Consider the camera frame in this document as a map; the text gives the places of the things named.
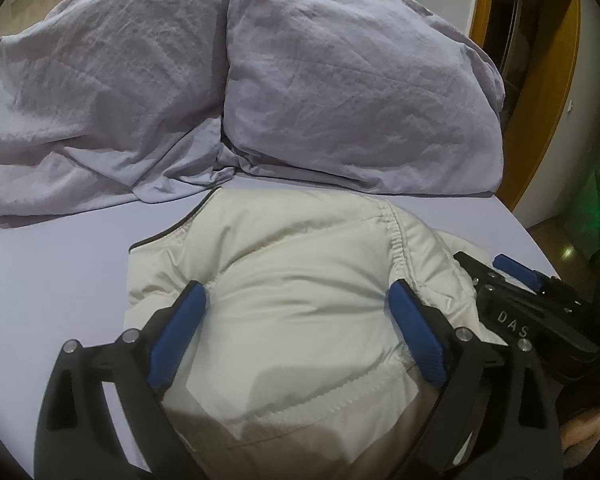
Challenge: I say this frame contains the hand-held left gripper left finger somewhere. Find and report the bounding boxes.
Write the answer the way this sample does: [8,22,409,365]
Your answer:
[34,280,208,480]

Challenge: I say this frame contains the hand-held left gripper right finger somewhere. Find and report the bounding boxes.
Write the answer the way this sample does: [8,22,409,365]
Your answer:
[387,279,564,480]

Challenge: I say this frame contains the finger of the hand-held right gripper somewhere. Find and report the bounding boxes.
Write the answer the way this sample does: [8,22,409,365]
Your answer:
[452,251,488,283]
[492,254,548,292]

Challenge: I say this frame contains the white puffer jacket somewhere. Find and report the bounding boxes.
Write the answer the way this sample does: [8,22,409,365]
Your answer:
[124,186,511,480]

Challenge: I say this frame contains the lavender pillow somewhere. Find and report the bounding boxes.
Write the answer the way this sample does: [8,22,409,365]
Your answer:
[217,0,506,197]
[0,0,238,226]

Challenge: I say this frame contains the left lavender pillow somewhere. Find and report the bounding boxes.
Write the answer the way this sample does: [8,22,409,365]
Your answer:
[0,0,238,226]

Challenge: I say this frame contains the yellow wooden door frame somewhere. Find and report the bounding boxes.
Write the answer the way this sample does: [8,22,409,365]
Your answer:
[337,0,583,213]

